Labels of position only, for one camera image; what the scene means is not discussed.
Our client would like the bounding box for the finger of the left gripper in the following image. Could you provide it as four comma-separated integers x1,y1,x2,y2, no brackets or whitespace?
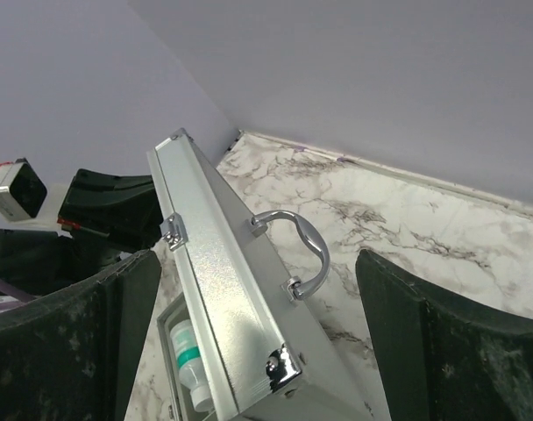
0,229,121,296
57,168,163,253

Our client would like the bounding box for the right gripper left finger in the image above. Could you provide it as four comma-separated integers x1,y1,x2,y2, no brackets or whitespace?
0,250,161,420

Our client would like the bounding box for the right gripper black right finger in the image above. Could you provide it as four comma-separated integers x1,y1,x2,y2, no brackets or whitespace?
355,249,533,420

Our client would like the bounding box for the white plastic bottle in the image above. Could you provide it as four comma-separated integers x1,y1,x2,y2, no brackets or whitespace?
169,319,214,413

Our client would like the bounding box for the grey metal first aid box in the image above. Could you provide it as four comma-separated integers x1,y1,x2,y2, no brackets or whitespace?
148,130,370,420

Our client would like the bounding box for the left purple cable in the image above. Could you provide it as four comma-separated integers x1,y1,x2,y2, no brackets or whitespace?
0,271,35,303

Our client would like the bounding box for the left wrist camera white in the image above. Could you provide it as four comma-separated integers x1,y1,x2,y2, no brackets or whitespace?
0,158,47,222

